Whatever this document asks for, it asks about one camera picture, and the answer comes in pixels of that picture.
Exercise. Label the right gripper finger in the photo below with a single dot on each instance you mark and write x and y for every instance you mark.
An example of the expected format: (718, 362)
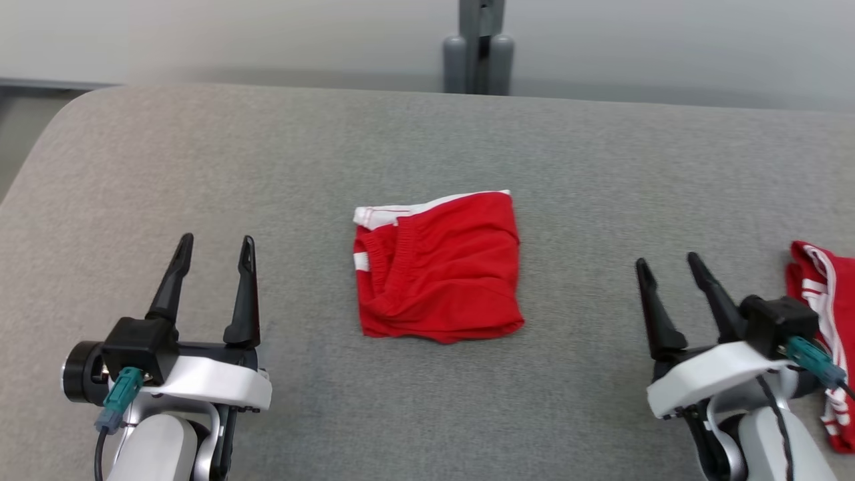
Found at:
(721, 300)
(661, 327)

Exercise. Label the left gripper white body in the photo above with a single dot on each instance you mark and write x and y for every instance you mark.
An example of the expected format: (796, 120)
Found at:
(214, 381)

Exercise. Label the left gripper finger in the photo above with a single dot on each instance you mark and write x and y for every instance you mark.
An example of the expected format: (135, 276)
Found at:
(172, 287)
(244, 314)

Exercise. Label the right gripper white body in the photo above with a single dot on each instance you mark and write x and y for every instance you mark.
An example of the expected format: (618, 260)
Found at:
(708, 374)

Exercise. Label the red shirt white sleeves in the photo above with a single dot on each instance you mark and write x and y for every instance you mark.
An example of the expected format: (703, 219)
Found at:
(843, 280)

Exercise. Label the red shorts white trim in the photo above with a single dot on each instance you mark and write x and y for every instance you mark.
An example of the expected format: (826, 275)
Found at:
(447, 267)

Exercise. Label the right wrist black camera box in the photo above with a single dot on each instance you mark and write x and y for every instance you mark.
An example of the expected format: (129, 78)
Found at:
(778, 327)

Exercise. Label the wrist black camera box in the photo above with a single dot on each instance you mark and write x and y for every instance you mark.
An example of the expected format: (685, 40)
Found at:
(137, 347)
(778, 327)

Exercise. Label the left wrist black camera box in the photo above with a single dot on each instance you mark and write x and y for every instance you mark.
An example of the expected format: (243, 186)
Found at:
(137, 347)

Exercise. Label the grey wall baseboard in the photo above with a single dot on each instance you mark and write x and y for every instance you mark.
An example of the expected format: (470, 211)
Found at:
(53, 83)

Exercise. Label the grey metal partition post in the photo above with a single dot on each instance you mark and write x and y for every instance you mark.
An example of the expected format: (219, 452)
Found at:
(471, 40)

